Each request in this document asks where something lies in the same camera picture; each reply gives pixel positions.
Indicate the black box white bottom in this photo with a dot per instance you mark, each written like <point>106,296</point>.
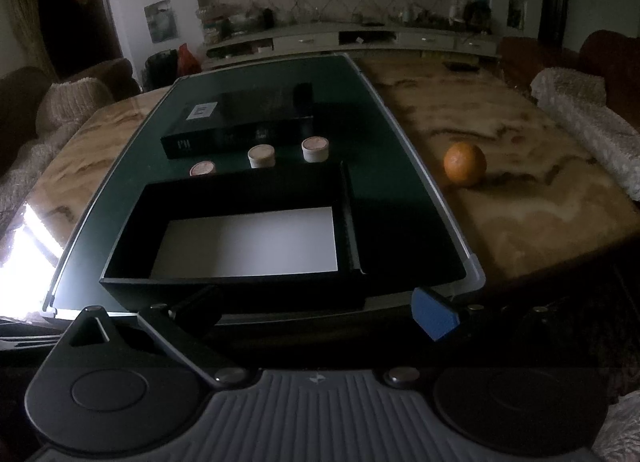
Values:
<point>250,242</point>

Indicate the patterned grey cloth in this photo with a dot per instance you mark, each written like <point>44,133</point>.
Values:
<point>622,429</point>

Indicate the black trash bin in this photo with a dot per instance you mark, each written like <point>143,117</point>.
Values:
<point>162,69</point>

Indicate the patterned curtain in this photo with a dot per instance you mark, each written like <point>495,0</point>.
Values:
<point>25,12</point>

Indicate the black box with white label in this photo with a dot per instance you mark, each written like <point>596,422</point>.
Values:
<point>240,122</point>

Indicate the red plastic bag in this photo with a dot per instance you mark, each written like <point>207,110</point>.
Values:
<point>187,62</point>

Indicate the orange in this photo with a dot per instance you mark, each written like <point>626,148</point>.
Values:
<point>465,163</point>

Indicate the white television cabinet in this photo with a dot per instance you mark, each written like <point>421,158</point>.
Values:
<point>350,37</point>

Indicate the small round pink-lidded jar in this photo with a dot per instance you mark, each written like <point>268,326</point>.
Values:
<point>315,148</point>
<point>202,169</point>

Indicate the pile of boxes and jars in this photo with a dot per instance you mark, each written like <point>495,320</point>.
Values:
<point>232,22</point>

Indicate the black remote control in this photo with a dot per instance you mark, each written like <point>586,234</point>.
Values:
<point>461,66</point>

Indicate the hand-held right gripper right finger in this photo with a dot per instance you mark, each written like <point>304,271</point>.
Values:
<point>434,314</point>

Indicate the brown armchair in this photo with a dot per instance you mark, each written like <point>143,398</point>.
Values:
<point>20,102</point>

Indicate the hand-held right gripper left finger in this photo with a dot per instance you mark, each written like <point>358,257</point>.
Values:
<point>197,309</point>

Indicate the brown sofa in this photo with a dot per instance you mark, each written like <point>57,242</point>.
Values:
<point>550,57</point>

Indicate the wall picture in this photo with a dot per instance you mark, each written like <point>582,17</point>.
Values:
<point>516,13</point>
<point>161,21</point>

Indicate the fuzzy beige blanket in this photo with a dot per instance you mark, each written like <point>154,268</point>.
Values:
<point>25,177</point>

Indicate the dark green desk mat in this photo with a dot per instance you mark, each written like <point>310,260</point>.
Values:
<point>400,182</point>

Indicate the white lace cloth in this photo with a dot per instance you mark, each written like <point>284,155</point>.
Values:
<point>585,117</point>

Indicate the small round white-lidded jar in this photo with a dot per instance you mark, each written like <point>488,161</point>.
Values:
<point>261,156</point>

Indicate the cream knitted cover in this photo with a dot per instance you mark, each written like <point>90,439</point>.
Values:
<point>70,102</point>

